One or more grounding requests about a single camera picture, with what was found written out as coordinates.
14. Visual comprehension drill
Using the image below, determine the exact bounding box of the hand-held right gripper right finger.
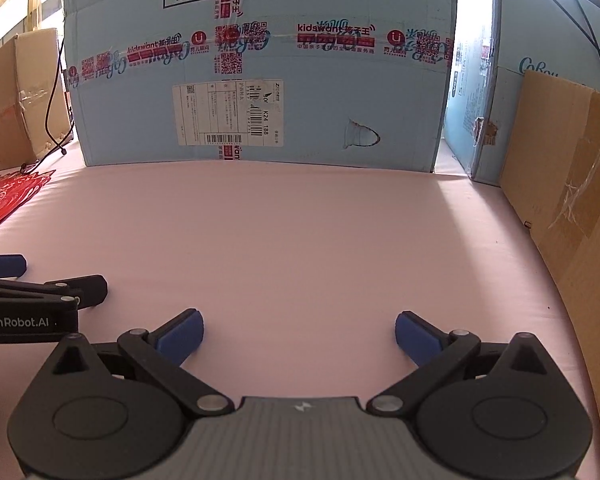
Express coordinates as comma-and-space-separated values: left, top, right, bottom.
367, 311, 551, 413

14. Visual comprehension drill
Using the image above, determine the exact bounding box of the narrow light blue cardboard box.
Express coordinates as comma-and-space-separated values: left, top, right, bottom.
432, 0, 600, 184

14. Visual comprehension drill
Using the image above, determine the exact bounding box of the brown cardboard box with label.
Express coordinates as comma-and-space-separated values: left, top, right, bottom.
0, 27, 76, 177

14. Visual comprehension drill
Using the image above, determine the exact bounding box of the wooden window frame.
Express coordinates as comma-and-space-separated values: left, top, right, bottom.
0, 0, 42, 52

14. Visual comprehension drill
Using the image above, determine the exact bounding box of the red paper-cut decoration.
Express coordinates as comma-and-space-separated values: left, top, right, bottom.
0, 170, 57, 242

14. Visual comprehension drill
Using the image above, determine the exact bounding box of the black power cable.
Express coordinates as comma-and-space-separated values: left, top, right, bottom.
527, 0, 600, 102

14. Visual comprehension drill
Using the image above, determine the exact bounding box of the large light blue cardboard box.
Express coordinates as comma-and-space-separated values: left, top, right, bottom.
61, 0, 458, 175

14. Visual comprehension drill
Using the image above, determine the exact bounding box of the brown taped cardboard box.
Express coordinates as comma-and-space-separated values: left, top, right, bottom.
500, 70, 600, 461

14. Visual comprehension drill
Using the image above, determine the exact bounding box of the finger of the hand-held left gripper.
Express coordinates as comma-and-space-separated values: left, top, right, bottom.
0, 275, 108, 309
0, 254, 28, 281

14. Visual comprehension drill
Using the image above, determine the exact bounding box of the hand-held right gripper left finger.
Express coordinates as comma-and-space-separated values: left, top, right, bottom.
52, 308, 233, 413

